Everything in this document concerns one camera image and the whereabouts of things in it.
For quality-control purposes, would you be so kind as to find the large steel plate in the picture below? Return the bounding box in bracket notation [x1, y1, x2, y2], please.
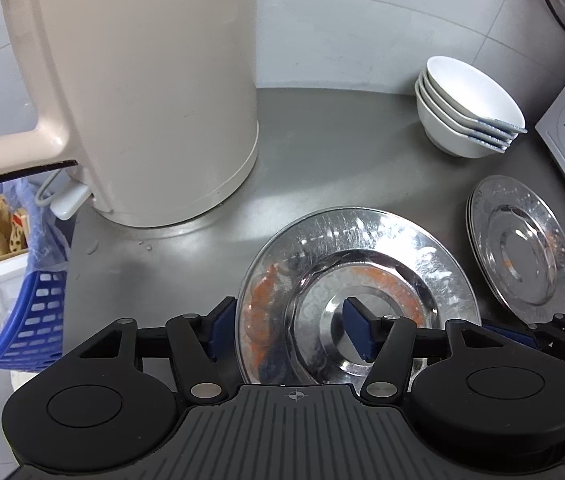
[236, 207, 482, 388]

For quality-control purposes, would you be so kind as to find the beige electric kettle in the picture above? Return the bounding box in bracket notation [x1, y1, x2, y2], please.
[0, 0, 260, 228]

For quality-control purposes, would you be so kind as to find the small white bowl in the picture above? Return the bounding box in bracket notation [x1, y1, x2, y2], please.
[416, 89, 508, 159]

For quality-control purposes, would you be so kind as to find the blue plastic basket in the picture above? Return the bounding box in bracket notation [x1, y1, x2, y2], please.
[0, 179, 70, 372]

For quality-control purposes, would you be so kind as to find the white kettle plug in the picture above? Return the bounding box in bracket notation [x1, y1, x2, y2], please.
[35, 169, 92, 221]

